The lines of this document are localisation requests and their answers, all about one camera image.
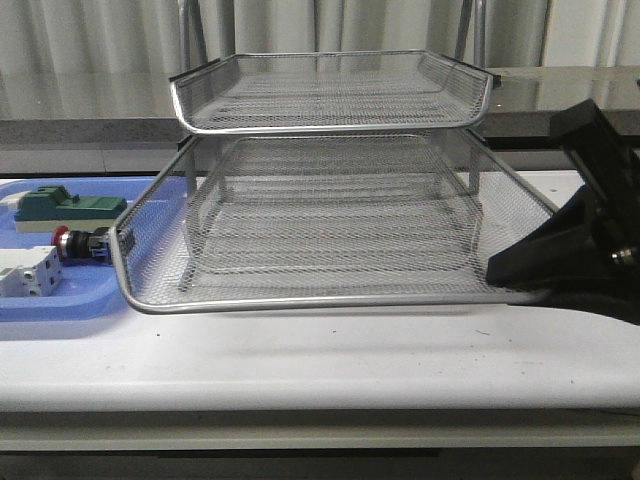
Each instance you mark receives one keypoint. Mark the red emergency stop button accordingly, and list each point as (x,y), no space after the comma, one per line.
(83,245)

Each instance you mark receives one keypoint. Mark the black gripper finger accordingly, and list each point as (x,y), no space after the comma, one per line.
(560,251)

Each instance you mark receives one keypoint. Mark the green knife switch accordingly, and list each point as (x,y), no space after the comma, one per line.
(47,207)

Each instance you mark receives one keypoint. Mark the blue plastic tray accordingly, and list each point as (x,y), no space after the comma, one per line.
(87,287)

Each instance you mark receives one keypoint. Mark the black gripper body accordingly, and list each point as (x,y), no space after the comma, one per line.
(609,168)

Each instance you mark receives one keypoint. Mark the white circuit breaker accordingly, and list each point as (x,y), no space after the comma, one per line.
(30,272)

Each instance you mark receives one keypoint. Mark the silver mesh tray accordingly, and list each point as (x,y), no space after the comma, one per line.
(330,95)
(335,220)

